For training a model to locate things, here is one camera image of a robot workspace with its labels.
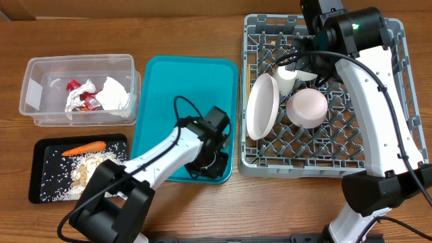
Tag white bowl with food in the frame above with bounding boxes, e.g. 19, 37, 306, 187
296, 70, 317, 82

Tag white paper cup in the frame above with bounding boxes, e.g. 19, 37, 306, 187
273, 66, 297, 95

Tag pink bowl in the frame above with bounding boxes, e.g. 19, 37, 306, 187
286, 88, 328, 129

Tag pink plate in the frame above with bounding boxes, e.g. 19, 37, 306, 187
246, 74, 279, 140

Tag teal plastic tray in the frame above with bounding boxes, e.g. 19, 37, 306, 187
130, 56, 238, 184

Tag orange carrot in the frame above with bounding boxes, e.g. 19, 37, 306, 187
61, 141, 107, 157

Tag red snack wrapper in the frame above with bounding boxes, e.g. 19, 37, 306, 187
65, 78, 104, 112

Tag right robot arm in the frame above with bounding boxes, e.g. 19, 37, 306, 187
297, 1, 431, 242

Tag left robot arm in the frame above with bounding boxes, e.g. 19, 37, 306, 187
66, 114, 231, 242

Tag grey dishwasher rack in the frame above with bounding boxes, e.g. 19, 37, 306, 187
238, 13, 430, 179

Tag wooden chopstick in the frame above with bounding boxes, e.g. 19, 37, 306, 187
246, 64, 252, 99

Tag clear plastic bin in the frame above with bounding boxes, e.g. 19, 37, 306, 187
19, 54, 141, 127

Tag spilled rice and nuts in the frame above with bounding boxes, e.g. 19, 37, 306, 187
38, 140, 128, 203

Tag black plastic tray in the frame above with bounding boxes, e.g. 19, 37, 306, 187
28, 134, 128, 204

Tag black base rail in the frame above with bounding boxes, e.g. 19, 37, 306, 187
148, 233, 385, 243

